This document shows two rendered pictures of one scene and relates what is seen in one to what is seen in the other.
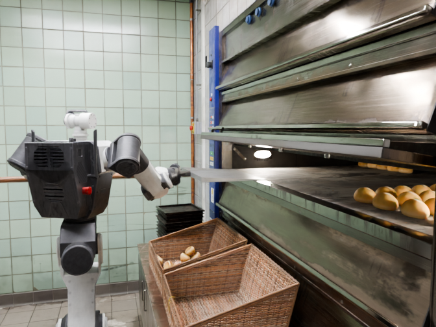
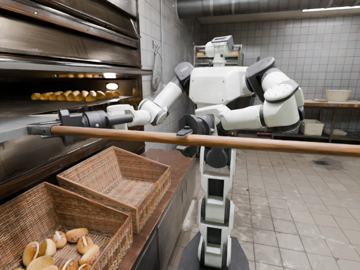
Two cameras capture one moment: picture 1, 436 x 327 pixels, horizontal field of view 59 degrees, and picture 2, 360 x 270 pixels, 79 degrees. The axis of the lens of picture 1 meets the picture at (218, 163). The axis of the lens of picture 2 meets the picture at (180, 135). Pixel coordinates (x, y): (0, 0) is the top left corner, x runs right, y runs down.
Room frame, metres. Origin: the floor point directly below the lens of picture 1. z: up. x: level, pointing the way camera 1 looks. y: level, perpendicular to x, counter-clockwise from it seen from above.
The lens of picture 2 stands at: (2.58, 0.94, 1.36)
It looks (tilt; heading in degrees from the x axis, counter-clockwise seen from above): 15 degrees down; 210
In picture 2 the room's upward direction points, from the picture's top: straight up
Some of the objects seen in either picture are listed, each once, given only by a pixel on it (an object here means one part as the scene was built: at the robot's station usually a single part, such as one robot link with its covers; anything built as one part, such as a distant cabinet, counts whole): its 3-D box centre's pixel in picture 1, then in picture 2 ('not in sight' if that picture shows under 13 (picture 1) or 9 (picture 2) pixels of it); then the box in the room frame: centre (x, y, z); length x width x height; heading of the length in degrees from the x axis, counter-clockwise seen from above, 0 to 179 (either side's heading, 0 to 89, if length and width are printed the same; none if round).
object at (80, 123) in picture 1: (81, 123); (218, 51); (1.59, 0.56, 1.47); 0.10 x 0.07 x 0.09; 78
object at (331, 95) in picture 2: not in sight; (337, 95); (-2.90, 1.44, 1.01); 0.43 x 0.42 x 0.21; 106
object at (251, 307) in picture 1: (222, 294); (122, 181); (1.67, -0.02, 0.72); 0.56 x 0.49 x 0.28; 15
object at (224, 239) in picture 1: (194, 252); (42, 252); (2.26, 0.14, 0.72); 0.56 x 0.49 x 0.28; 17
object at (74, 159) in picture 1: (72, 174); (224, 95); (1.53, 0.58, 1.27); 0.34 x 0.30 x 0.36; 78
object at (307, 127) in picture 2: not in sight; (309, 126); (-2.70, 1.05, 0.35); 0.50 x 0.36 x 0.24; 17
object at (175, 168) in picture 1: (170, 175); (80, 125); (2.12, 0.26, 1.20); 0.12 x 0.10 x 0.13; 161
